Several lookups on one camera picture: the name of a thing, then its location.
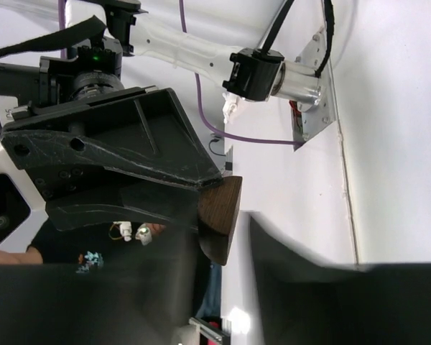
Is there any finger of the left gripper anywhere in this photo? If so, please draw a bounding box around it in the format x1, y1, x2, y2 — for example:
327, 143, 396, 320
45, 180, 199, 231

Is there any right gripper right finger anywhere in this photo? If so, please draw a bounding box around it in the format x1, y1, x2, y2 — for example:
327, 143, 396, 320
249, 215, 431, 344

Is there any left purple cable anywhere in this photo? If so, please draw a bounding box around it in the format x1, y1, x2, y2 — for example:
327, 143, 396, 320
57, 0, 305, 147

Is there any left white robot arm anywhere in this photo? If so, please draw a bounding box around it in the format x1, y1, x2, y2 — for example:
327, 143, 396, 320
0, 1, 284, 237

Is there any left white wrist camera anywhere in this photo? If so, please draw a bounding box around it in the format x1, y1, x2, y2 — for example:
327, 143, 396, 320
0, 149, 31, 244

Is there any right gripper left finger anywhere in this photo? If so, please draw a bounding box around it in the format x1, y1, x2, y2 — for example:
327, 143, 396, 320
0, 223, 201, 344

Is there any small dark wood cube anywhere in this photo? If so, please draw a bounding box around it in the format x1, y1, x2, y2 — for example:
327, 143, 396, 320
198, 175, 243, 266

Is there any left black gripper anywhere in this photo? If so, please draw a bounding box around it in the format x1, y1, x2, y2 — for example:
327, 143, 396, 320
0, 46, 222, 189

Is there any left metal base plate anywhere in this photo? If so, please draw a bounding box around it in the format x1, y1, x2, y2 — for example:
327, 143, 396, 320
272, 27, 336, 150

